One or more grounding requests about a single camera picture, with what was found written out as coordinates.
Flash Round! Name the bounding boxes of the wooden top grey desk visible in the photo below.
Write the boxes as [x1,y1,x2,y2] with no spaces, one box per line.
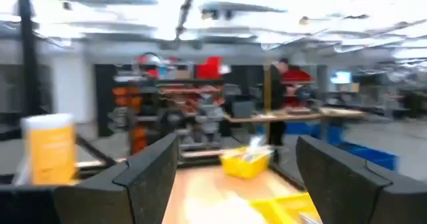
[226,107,365,124]

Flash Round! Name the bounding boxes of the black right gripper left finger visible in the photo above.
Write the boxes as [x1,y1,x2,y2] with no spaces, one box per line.
[54,133,179,224]

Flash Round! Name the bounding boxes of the person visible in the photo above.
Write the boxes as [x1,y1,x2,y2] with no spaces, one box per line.
[269,57,292,151]

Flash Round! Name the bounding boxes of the black parts bin rack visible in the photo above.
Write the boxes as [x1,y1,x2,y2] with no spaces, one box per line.
[95,62,231,167]

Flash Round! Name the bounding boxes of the blue plastic tote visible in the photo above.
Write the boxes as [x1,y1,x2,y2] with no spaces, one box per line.
[286,121,344,145]
[336,142,400,172]

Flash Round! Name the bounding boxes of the yellow white wipes canister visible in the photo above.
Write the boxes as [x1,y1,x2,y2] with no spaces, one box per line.
[20,113,77,187]

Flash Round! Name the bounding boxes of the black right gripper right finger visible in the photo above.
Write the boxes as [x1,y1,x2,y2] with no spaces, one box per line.
[296,135,427,224]

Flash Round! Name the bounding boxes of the red plastic storage box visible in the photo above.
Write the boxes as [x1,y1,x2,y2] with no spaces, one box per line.
[195,56,223,80]

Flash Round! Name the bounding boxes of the lit computer monitor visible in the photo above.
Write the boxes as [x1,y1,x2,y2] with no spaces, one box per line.
[330,70,353,85]

